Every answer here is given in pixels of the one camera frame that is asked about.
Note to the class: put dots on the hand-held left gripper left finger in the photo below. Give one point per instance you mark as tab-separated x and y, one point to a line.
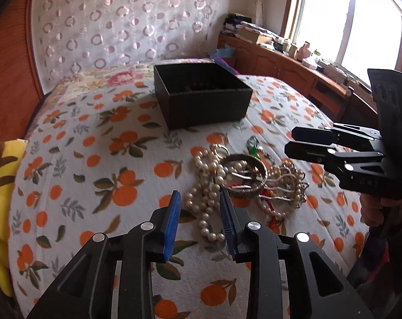
172	222

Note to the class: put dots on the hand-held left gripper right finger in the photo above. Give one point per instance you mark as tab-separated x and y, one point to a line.
228	222

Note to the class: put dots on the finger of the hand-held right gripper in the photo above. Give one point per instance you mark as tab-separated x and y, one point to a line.
312	134
307	153

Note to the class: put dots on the wide silver bangle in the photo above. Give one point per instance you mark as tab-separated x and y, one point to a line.
250	191

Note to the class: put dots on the short pearl strand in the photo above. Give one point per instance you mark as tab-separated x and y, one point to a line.
277	214

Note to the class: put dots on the silver wavy bangle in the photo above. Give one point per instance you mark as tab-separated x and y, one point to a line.
280	198

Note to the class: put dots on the green bead pendant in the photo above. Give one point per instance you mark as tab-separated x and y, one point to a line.
253	149

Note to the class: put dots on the black cardboard box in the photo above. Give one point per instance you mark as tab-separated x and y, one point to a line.
204	109

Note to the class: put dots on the person's right forearm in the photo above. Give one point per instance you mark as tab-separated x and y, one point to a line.
393	262

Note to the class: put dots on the person's right hand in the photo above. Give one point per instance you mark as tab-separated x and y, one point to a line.
370	211

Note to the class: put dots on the wooden cabinet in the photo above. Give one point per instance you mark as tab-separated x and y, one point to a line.
274	63

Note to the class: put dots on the pink figurine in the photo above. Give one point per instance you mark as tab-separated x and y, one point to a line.
305	51

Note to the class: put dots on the orange fruit print blanket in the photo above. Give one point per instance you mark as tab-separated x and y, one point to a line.
88	172

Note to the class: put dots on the window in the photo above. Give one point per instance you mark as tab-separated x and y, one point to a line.
363	23

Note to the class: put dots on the dark blue blanket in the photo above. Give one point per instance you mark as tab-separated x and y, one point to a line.
229	66

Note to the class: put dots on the stack of papers and books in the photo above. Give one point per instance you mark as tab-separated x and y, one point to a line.
250	31

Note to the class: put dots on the teal cloth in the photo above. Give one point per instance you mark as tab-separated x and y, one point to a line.
222	53

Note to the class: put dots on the floral quilt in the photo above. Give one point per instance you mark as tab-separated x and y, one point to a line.
121	78

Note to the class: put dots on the yellow plush toy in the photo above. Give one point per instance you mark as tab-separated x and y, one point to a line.
5	186

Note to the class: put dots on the circle pattern sheer cloth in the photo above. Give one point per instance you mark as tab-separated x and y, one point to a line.
121	23

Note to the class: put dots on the wooden headboard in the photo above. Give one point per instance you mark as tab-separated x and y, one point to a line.
11	73

